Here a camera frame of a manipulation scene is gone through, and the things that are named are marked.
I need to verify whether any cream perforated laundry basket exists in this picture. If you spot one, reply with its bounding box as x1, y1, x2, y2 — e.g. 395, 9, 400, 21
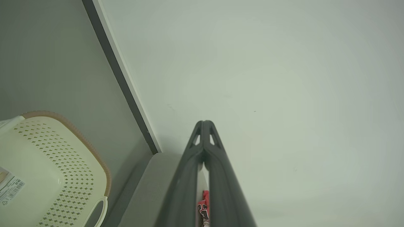
0, 110, 112, 227

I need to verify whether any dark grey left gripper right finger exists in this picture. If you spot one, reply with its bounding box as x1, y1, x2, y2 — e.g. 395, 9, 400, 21
204, 120, 257, 227

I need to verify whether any red clothing item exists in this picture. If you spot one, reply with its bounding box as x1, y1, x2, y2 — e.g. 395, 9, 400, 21
197, 190, 211, 227

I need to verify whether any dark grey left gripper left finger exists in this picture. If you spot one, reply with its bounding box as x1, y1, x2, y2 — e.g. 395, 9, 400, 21
154, 120, 206, 227

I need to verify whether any white barcode sticker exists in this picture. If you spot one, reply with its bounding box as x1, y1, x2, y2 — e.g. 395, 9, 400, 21
0, 166, 26, 207

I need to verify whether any black and white baseboard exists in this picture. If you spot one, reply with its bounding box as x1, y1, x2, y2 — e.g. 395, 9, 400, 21
81, 0, 162, 155

